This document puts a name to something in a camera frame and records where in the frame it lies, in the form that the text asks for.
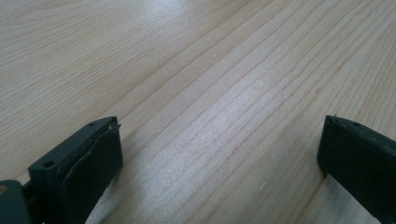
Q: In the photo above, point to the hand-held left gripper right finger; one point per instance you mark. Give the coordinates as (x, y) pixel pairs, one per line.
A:
(361, 161)

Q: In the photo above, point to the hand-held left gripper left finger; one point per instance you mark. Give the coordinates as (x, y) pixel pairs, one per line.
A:
(81, 168)

